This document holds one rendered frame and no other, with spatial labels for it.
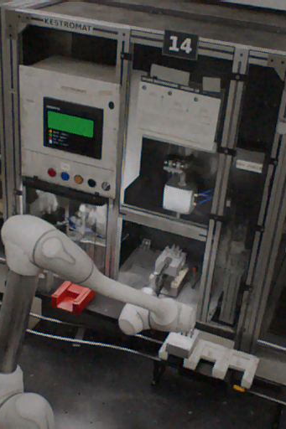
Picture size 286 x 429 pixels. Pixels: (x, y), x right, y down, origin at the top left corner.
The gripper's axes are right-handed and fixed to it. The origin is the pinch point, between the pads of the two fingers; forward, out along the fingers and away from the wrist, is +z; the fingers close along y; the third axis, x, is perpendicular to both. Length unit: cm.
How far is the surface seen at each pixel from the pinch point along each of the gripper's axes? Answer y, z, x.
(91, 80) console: 80, -8, 32
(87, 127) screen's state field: 63, -12, 32
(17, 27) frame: 94, -5, 64
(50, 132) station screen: 58, -12, 47
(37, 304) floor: -108, 57, 105
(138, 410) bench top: -32, -50, -10
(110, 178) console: 44, -11, 22
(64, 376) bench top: -32, -47, 24
